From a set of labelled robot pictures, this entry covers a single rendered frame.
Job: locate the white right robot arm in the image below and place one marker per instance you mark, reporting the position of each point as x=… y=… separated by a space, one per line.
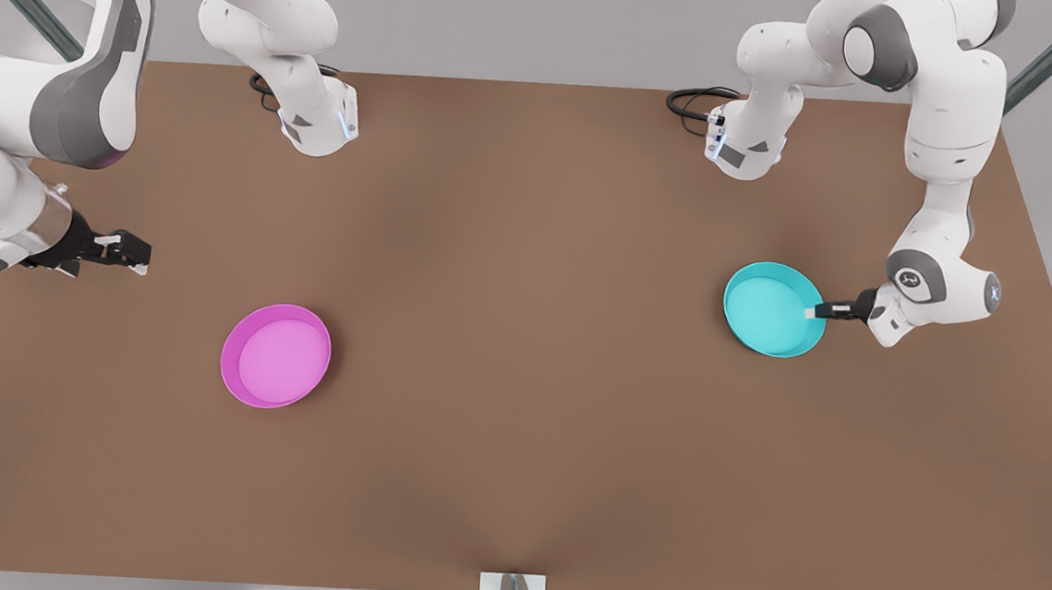
x=58 y=105

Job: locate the blue plate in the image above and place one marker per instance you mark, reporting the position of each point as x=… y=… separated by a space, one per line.
x=765 y=312

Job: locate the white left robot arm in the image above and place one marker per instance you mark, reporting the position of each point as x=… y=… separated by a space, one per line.
x=951 y=112

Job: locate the pink plate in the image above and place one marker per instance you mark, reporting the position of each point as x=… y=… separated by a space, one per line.
x=276 y=359

